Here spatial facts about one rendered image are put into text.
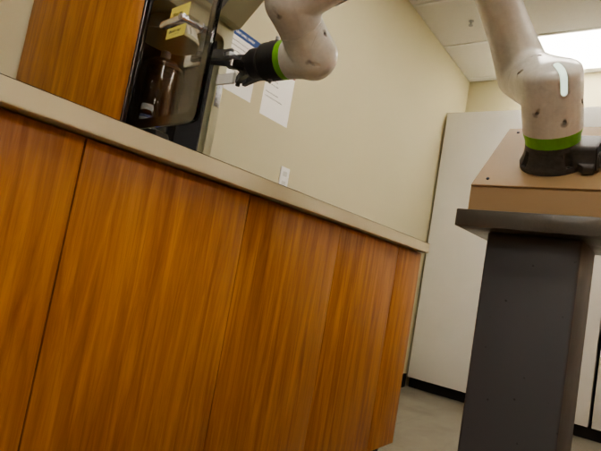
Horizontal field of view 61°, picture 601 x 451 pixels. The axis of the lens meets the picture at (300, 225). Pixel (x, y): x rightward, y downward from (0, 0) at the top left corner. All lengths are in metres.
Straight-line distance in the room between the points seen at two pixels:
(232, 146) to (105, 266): 1.31
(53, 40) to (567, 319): 1.42
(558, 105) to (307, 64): 0.56
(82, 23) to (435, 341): 3.30
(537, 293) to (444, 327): 2.82
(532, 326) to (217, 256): 0.72
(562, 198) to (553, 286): 0.20
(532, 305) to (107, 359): 0.90
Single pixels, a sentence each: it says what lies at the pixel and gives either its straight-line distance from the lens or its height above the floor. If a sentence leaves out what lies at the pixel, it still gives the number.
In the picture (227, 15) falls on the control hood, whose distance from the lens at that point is 1.60.
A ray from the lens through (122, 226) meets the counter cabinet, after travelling 1.03.
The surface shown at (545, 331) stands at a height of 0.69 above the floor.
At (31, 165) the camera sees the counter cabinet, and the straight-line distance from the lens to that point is 0.94.
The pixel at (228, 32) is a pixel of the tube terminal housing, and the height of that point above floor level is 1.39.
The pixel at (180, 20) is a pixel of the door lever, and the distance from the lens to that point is 1.15.
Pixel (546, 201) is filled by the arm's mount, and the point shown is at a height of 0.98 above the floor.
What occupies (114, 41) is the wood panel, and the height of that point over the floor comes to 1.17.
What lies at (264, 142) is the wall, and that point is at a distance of 2.38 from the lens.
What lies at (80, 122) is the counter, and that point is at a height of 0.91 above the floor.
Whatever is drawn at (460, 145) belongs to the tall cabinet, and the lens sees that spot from 4.23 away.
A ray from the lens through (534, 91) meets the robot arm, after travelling 1.27.
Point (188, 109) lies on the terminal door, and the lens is 1.10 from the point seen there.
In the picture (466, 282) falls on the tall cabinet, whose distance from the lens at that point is 3.99.
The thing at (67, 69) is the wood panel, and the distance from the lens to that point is 1.44.
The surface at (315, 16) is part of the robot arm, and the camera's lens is 1.15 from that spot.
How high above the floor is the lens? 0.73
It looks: 5 degrees up
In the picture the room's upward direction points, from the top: 10 degrees clockwise
